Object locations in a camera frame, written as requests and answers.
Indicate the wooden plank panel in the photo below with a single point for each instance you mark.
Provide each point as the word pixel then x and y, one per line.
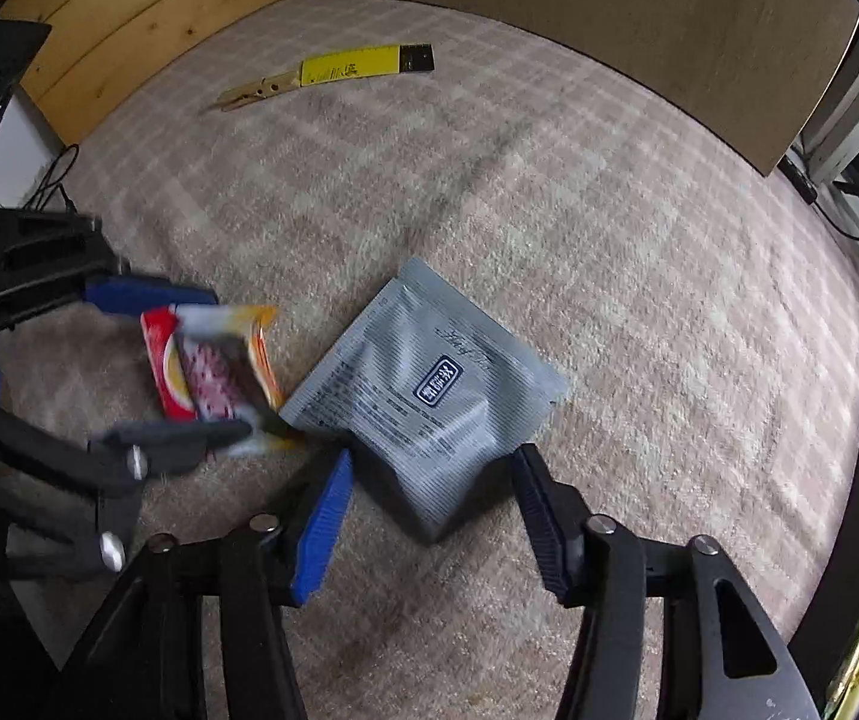
pixel 137 7

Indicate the yellow and black flat case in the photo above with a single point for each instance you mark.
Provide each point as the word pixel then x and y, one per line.
pixel 347 66

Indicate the black power adapter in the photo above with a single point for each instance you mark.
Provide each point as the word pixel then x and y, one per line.
pixel 801 180

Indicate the plaid cloth desktop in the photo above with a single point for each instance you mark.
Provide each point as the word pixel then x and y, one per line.
pixel 624 277

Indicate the grey foil packet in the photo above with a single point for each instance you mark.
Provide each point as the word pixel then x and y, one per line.
pixel 429 405

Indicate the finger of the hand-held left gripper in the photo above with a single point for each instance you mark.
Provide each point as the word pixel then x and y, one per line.
pixel 167 439
pixel 144 294

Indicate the wooden clothespin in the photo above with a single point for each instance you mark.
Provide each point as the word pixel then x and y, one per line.
pixel 257 92

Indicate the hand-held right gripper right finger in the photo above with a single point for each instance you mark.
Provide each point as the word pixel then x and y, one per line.
pixel 542 532

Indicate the red orange snack packet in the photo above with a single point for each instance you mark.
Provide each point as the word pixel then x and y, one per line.
pixel 204 382

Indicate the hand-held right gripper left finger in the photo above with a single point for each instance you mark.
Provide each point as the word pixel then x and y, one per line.
pixel 321 532

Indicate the brown cardboard board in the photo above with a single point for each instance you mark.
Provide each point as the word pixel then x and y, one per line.
pixel 587 15

